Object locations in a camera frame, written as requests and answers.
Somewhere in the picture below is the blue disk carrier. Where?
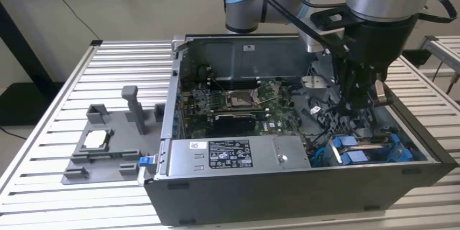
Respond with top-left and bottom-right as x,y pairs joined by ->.
331,133 -> 414,165

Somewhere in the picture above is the grey metal disk bay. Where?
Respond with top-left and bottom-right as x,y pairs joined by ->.
293,60 -> 398,141

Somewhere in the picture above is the black RAM slot bank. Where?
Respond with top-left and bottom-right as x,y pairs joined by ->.
209,76 -> 262,85
210,107 -> 269,115

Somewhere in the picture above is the green Dell motherboard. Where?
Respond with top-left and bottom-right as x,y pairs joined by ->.
178,76 -> 306,140

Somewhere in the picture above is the metal socket cover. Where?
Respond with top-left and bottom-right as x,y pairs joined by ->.
254,81 -> 283,102

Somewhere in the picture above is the CPU socket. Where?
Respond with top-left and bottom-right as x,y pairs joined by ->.
222,89 -> 255,108

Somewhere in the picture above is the black graphics card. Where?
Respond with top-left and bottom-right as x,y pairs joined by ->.
213,113 -> 259,135

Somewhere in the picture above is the silver power supply unit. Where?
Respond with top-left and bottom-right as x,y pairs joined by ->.
166,136 -> 311,180

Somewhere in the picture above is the dark grey PC case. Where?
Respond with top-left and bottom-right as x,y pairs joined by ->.
142,33 -> 443,227

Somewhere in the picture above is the blue case latch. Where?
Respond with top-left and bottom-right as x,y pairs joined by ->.
137,155 -> 154,169

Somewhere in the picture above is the grey parts rack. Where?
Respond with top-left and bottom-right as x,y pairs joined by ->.
61,85 -> 170,186

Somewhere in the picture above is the silver CPU chip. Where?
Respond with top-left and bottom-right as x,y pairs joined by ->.
81,130 -> 109,149

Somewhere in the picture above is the black monitor stand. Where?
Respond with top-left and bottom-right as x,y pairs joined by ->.
0,0 -> 65,127

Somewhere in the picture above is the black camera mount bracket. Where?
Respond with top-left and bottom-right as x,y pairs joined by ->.
309,8 -> 363,31

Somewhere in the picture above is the aluminium frame side table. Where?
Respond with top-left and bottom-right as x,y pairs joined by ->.
415,34 -> 460,87

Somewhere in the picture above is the silver camera box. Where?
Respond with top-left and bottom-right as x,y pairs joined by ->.
297,28 -> 346,53

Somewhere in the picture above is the black cable strap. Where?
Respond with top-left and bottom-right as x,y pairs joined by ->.
418,0 -> 457,24

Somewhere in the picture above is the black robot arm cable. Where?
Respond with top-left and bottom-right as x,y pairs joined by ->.
235,0 -> 350,54

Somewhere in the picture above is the black wire with white tag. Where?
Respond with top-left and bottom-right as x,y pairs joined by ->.
303,105 -> 345,136

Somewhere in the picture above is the blue data wire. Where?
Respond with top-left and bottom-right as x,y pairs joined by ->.
310,142 -> 329,167

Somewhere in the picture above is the thin wire locking lever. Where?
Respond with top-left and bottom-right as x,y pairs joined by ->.
209,77 -> 231,93

